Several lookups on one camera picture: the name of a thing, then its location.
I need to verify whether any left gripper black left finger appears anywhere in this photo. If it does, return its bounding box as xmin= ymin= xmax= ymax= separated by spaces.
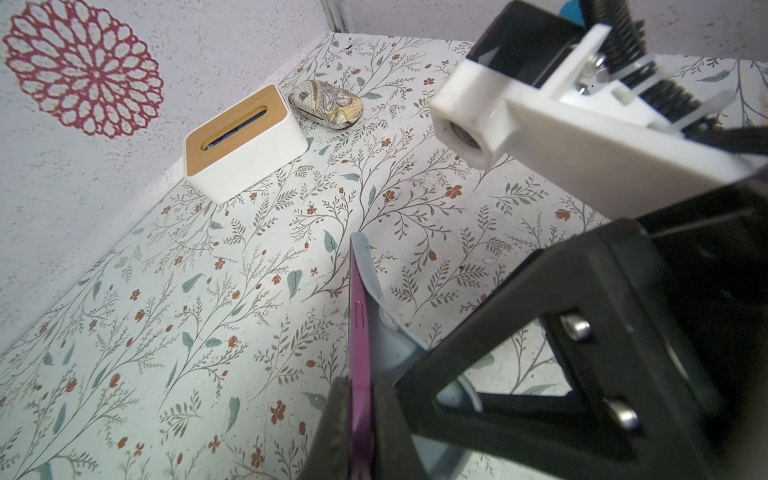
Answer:
xmin=299 ymin=377 xmax=352 ymax=480

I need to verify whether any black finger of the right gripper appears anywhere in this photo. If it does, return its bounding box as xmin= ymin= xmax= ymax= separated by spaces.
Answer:
xmin=395 ymin=220 xmax=720 ymax=479

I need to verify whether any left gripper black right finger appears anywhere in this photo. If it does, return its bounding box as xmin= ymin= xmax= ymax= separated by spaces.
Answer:
xmin=372 ymin=377 xmax=428 ymax=480

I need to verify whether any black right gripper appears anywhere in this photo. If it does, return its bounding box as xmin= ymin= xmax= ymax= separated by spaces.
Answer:
xmin=639 ymin=179 xmax=767 ymax=479

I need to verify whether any purple bare phone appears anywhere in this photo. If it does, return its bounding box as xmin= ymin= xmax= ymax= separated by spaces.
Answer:
xmin=349 ymin=253 xmax=374 ymax=480

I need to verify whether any white tissue box wooden lid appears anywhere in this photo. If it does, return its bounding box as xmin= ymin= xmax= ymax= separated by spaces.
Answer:
xmin=184 ymin=84 xmax=309 ymax=204

